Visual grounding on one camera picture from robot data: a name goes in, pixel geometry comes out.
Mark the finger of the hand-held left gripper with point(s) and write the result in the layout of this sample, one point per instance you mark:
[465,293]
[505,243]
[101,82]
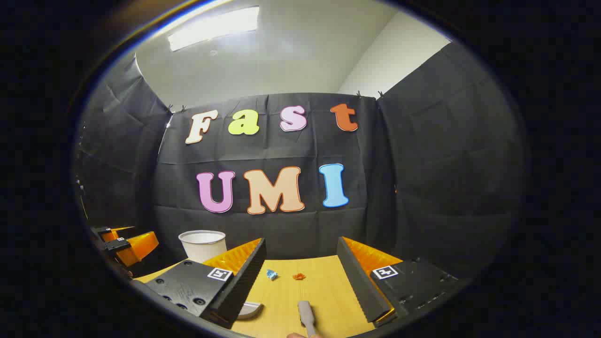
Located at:
[104,231]
[138,246]

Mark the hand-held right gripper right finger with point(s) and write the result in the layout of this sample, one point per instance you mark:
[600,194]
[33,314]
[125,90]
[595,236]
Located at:
[359,281]

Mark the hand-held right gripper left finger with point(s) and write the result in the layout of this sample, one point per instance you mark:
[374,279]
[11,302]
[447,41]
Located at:
[244,281]

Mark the blue paper trash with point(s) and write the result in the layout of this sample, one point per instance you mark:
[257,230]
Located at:
[272,275]

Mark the small grey dustpan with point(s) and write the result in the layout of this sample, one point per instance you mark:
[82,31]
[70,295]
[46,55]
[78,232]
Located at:
[251,310]

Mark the white ribbed garbage bin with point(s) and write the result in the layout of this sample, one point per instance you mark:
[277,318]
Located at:
[202,246]

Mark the orange paper trash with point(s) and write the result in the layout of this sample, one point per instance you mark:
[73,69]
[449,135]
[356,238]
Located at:
[299,276]

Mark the small grey broom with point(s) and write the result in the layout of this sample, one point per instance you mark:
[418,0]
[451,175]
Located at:
[306,314]

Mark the yellow wooden desktop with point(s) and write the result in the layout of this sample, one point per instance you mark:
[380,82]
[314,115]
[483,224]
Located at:
[324,291]

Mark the ceiling light panel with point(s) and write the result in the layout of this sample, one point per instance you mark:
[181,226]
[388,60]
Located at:
[213,28]

